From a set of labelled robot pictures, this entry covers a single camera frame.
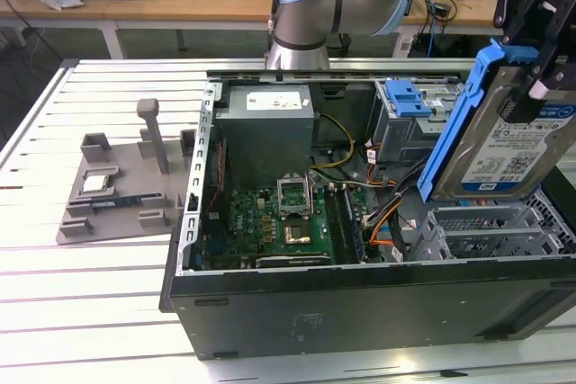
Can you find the hard disk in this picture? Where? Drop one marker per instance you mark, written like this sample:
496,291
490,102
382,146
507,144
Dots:
504,159

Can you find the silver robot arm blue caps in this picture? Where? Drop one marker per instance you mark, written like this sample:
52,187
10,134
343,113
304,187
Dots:
306,11

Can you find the grey metal disk bay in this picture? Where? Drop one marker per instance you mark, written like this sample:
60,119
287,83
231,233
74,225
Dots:
472,213

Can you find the blue plastic drive latch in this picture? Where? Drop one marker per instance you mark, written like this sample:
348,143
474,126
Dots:
405,98

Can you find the grey metal drive cage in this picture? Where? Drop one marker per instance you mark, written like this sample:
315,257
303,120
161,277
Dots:
400,141

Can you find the installed RAM stick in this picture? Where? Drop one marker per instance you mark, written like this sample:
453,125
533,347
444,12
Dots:
353,226

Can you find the grey power supply unit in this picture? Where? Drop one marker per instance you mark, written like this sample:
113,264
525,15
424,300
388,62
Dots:
265,141

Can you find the black RAM slot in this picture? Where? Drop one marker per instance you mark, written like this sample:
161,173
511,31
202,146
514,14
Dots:
329,226
339,226

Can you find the CPU socket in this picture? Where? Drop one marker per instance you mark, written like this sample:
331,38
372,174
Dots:
297,232

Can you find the wooden desk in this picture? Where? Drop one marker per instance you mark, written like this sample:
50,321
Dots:
180,6

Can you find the black case fan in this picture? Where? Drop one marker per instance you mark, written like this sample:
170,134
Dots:
210,163

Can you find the green motherboard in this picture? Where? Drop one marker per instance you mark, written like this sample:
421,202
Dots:
252,222

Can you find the black graphics card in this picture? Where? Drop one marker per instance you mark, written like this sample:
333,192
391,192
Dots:
292,261

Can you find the black open PC case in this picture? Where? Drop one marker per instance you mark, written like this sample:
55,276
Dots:
360,312

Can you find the grey parts rack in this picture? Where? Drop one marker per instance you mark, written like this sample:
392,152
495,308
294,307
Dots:
126,186

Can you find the silver CPU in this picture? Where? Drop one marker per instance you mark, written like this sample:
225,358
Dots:
94,184

